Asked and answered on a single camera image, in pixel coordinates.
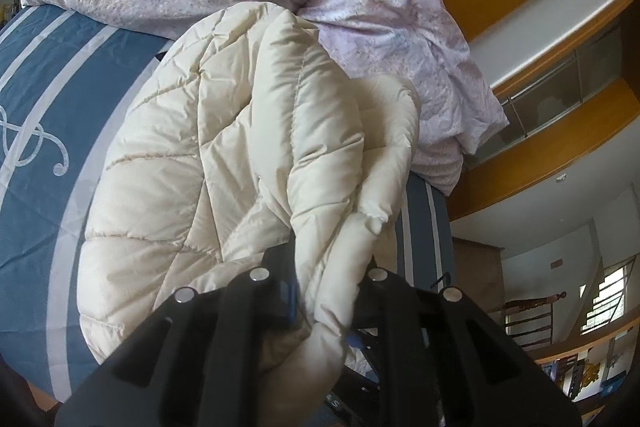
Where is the wooden wardrobe with glass panels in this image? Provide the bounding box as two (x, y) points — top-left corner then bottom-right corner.
(436, 0), (640, 220)

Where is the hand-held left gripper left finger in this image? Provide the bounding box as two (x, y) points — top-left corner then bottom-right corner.
(55, 241), (302, 427)

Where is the barred window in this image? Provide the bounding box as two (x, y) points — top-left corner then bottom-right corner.
(579, 256), (627, 334)

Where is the dark stair railing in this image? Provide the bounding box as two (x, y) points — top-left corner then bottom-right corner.
(502, 291), (568, 352)

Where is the brown wooden cabinet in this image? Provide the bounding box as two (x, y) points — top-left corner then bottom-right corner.
(452, 236), (505, 314)

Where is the cream quilted down jacket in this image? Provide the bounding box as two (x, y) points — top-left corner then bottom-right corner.
(77, 2), (422, 427)

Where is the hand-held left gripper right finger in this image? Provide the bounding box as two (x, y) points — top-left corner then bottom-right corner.
(345, 268), (557, 427)

